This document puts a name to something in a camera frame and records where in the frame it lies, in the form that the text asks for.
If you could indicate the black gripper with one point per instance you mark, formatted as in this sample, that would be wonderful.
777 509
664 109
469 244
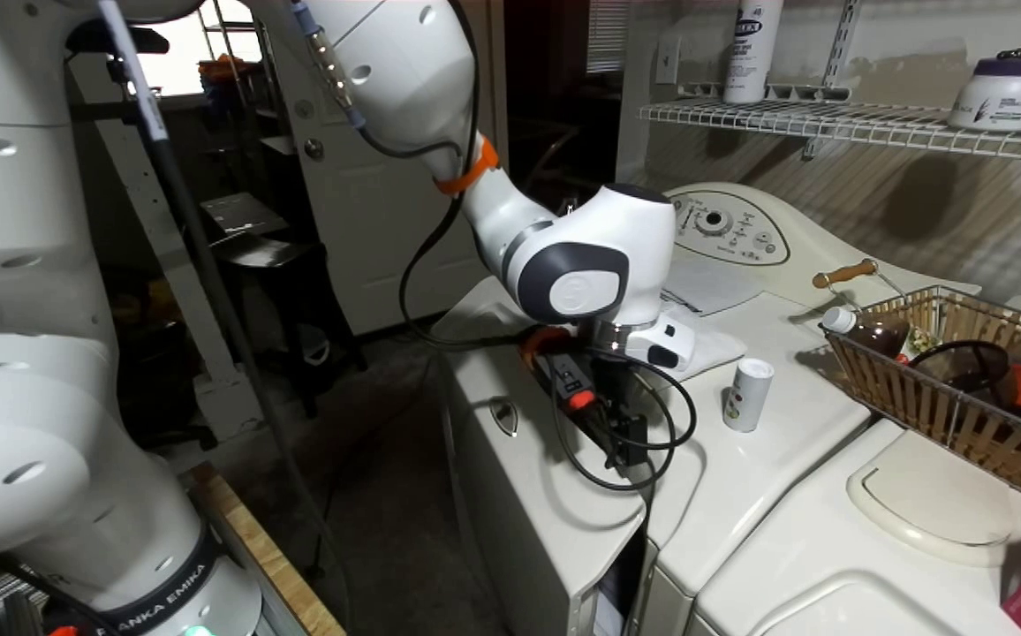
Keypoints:
574 377

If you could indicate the white washing machine lid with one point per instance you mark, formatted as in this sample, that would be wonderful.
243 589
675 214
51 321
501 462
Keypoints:
530 496

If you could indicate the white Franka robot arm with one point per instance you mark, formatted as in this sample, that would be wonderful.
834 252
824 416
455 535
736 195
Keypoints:
51 354

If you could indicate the white top-load washing machine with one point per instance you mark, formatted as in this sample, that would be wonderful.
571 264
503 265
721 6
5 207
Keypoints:
786 340

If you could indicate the white dryer machine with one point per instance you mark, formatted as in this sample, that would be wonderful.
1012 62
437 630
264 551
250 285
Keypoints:
874 551

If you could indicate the small white bottle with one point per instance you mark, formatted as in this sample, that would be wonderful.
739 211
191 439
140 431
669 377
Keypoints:
748 394

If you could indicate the brown bottle with white cap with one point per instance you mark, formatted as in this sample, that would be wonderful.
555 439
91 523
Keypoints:
865 334

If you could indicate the wooden clothespin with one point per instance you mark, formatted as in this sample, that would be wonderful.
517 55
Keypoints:
846 274

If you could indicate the wicker basket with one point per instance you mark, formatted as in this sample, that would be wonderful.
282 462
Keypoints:
945 411

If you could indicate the dark shelving unit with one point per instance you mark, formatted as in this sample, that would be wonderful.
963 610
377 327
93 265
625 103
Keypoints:
265 271

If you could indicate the white spray can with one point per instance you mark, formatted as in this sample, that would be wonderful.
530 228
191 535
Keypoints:
753 55

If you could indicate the black tripod pole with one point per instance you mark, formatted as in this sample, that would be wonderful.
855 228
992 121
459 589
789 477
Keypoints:
194 271

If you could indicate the white jar with dark lid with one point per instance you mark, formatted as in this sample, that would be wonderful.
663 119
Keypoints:
1008 92

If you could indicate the white wall switch plate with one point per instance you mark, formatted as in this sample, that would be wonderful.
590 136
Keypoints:
669 55

